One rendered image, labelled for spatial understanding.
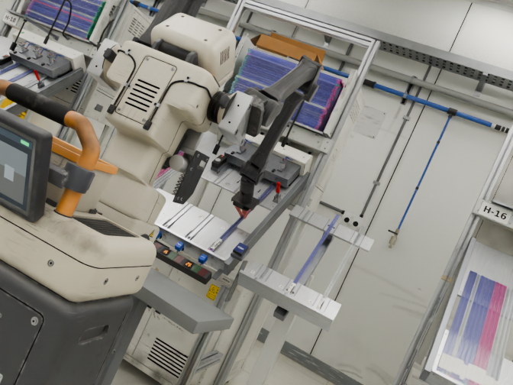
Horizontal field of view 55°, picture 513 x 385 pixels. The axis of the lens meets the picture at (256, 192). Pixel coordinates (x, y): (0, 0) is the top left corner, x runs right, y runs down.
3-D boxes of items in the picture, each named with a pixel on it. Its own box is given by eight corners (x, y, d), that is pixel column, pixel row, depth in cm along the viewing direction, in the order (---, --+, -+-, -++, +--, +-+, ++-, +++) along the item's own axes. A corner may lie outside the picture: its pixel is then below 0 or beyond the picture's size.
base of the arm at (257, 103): (222, 93, 131) (262, 109, 127) (237, 85, 137) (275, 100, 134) (218, 121, 136) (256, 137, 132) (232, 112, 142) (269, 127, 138)
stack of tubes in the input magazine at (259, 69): (317, 130, 227) (342, 77, 227) (226, 94, 244) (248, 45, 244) (322, 137, 238) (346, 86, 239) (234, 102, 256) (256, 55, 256)
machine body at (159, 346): (185, 416, 212) (244, 286, 212) (67, 337, 235) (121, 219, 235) (236, 383, 273) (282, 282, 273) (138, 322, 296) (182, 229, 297)
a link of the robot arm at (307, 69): (305, 46, 170) (330, 61, 169) (291, 79, 180) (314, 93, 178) (241, 92, 138) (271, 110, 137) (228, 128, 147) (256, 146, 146)
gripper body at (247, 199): (239, 193, 203) (240, 179, 199) (259, 203, 200) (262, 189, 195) (230, 202, 199) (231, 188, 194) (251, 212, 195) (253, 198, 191)
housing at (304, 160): (301, 187, 234) (305, 163, 225) (215, 150, 251) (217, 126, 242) (308, 179, 240) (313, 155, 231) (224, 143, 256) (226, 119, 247)
